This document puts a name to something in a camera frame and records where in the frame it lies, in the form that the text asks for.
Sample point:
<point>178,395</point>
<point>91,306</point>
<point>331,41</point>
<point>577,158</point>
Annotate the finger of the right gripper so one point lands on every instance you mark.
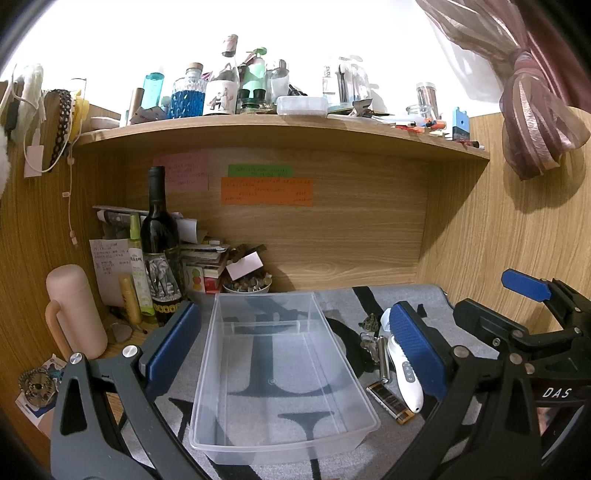
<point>526,285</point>

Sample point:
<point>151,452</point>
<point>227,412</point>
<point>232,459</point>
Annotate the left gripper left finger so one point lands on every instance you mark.
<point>86,442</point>

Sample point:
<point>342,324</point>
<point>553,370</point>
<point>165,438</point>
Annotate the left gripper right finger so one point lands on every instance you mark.
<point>506,442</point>

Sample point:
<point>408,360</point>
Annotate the white handheld massager device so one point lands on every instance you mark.
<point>408,383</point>

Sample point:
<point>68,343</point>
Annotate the silver metal bar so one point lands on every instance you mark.
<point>382,349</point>

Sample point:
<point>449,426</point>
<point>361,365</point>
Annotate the silver key bunch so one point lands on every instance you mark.
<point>369,334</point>

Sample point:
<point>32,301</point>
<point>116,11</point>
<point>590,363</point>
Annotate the clear plastic storage bin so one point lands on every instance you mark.
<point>274,385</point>

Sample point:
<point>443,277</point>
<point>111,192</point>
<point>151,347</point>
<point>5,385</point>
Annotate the sticker card with metal ornament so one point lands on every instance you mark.
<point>39,389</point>

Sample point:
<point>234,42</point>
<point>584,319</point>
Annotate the small round mirror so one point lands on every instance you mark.
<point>118,332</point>

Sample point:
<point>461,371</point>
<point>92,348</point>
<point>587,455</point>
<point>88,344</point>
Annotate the pink thermos bottle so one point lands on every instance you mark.
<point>71,314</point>

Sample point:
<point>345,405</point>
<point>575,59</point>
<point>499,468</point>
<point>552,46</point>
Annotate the yellow lip balm tube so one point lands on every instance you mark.
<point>129,299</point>

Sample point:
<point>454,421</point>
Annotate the handwritten paper note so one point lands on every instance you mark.
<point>110,260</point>

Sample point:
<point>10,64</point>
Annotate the blue small box on shelf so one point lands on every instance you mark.
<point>460,125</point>

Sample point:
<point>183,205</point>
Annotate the green white spray bottle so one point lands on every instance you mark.
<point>138,268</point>

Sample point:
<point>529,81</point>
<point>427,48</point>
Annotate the dark wine bottle elephant label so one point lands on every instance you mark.
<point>161,251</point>

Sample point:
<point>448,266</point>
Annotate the grey mat with black letters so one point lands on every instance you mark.
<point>345,310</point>

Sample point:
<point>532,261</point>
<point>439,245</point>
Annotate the white bowl of pebbles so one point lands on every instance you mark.
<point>252,283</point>

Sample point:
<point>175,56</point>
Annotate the pink tied curtain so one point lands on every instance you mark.
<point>539,127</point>

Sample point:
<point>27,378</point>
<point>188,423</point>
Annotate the pink sticky note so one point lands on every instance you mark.
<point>185,172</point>

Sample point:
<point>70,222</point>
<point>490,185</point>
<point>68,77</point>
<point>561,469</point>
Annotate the orange sticky note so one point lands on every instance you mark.
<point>273,191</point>

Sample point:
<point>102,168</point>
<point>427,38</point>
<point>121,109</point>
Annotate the green sticky note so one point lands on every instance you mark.
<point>260,171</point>

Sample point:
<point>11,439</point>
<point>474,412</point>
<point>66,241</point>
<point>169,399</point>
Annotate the wooden shelf board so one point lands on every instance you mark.
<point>279,132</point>

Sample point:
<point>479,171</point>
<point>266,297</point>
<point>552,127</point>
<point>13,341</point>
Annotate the black patterned headband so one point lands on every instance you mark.
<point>65,111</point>

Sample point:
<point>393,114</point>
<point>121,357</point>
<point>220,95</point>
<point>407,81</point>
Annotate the blue patterned glass bottle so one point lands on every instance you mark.
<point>188,92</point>

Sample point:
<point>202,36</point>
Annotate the teal tumbler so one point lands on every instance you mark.
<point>152,86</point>

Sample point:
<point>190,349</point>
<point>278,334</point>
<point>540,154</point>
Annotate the white charger with cable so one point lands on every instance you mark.
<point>30,117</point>

